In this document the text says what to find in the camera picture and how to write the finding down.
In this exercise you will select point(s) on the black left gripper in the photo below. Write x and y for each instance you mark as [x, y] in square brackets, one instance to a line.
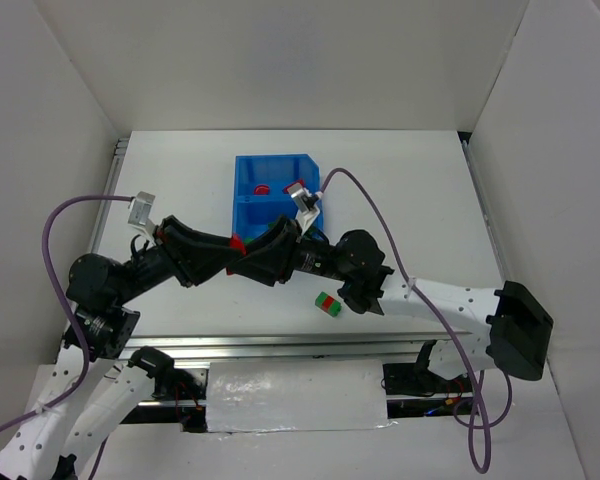
[172, 251]

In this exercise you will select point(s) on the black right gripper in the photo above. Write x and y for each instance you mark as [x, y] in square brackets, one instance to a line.
[286, 250]

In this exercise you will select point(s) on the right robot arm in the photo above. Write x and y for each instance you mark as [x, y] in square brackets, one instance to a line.
[503, 328]

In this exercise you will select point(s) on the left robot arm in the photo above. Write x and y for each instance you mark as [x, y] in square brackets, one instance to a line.
[56, 438]

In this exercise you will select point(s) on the blue near bin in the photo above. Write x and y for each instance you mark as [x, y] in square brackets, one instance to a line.
[254, 215]

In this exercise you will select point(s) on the blue bin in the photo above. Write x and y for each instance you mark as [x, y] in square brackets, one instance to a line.
[276, 171]
[254, 215]

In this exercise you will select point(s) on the green red green brick stack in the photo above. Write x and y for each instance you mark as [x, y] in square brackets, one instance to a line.
[328, 304]

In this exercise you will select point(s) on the blue far bin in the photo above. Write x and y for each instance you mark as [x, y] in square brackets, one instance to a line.
[276, 171]

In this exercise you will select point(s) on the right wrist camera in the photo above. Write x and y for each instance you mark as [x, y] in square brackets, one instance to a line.
[307, 204]

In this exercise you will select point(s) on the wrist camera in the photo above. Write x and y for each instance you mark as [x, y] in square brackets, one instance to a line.
[307, 204]
[139, 214]

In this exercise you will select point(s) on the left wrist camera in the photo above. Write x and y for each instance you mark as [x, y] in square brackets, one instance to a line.
[139, 214]

